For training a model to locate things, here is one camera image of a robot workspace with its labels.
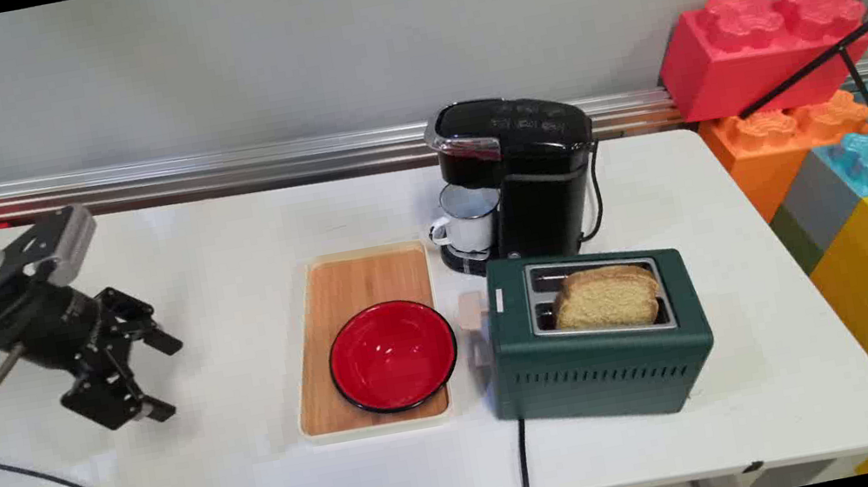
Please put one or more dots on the white enamel mug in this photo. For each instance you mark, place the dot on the white enamel mug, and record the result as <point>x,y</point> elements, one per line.
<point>473,224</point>

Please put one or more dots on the horizontal aluminium rail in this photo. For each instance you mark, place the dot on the horizontal aluminium rail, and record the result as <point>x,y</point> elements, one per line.
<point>254,166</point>

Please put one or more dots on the black coffee machine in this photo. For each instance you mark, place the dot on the black coffee machine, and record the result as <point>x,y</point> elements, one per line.
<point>534,183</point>

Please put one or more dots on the big orange building block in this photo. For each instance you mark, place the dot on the big orange building block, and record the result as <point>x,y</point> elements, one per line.
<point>763,153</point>

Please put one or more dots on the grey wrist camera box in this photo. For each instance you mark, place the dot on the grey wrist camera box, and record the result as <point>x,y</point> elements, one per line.
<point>71,242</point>

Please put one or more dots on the bread slice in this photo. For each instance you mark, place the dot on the bread slice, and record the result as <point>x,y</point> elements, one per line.
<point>607,304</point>

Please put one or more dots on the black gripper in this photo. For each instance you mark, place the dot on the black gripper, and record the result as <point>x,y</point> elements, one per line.
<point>55,324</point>

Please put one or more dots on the red enamel bowl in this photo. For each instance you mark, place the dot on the red enamel bowl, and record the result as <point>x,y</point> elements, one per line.
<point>391,358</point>

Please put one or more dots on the wooden serving tray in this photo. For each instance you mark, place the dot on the wooden serving tray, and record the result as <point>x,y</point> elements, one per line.
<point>358,287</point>

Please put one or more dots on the big green building block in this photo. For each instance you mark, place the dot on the big green building block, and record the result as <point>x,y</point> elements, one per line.
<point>795,240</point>

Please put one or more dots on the black tripod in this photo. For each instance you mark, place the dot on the black tripod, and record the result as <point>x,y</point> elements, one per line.
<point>854,63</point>

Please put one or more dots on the green toaster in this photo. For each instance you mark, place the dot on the green toaster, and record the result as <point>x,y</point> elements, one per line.
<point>596,370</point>

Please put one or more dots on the big red building block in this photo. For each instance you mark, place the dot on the big red building block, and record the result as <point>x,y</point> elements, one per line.
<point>739,64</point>

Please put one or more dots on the black tape piece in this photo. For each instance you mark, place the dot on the black tape piece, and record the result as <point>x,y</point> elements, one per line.
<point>752,467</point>

